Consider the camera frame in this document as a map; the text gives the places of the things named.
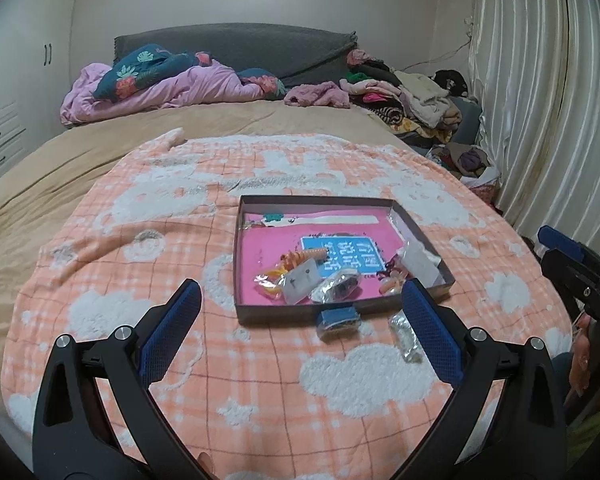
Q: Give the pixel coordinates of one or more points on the white hair claw clip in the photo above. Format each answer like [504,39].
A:
[419,262]

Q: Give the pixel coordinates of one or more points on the pink floral duvet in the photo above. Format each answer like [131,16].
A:
[152,77]

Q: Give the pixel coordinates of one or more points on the bag of clothes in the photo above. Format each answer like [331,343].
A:
[468,163]

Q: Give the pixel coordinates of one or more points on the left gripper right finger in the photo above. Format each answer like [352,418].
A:
[503,419]

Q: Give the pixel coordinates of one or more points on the white striped curtain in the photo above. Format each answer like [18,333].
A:
[535,67]

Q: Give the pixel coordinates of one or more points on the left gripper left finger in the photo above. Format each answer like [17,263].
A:
[72,435]

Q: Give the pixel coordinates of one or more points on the orange white plaid blanket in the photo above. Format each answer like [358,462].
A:
[269,402]

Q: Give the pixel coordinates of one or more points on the pink-lined shallow cardboard box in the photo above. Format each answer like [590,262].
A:
[353,240]

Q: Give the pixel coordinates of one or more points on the beige bed sheet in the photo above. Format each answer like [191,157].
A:
[38,194]

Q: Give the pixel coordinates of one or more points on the grey headboard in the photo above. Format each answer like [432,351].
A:
[295,55]

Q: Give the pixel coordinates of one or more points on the pink fuzzy garment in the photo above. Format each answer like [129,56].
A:
[327,94]

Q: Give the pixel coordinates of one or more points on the earring card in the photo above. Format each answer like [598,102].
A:
[300,282]

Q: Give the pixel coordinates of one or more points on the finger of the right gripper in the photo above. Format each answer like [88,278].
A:
[552,239]

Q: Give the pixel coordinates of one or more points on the white wardrobe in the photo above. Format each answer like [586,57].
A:
[34,74]

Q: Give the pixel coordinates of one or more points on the pile of folded clothes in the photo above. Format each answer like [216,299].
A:
[420,110]

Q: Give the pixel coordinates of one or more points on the silver jewelry in plastic bag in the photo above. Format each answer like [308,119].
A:
[404,338]

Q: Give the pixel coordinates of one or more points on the person's right hand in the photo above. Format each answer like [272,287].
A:
[579,375]

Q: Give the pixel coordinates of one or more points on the blue ring box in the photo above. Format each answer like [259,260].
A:
[336,322]

